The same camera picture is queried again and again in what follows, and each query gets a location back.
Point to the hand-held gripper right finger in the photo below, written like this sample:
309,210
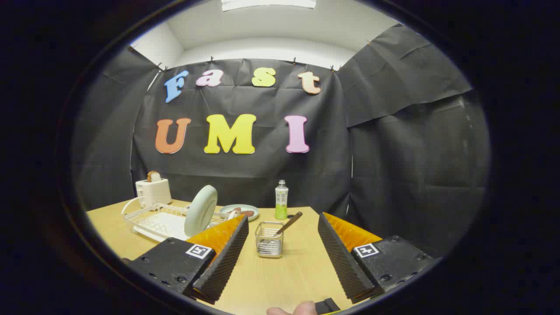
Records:
345,262

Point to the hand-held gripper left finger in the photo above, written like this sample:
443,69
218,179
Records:
221,262

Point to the green tea bottle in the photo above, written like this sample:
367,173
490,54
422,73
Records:
281,201

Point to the white toaster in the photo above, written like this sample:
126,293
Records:
153,192

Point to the toast slice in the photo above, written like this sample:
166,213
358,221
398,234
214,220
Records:
153,176

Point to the ceiling light panel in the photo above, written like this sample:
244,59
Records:
267,3

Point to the black backdrop cloth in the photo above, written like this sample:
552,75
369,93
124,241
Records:
393,153

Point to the pale green plate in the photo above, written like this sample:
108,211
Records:
201,210

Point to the small round green dish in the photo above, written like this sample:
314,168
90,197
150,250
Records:
240,207

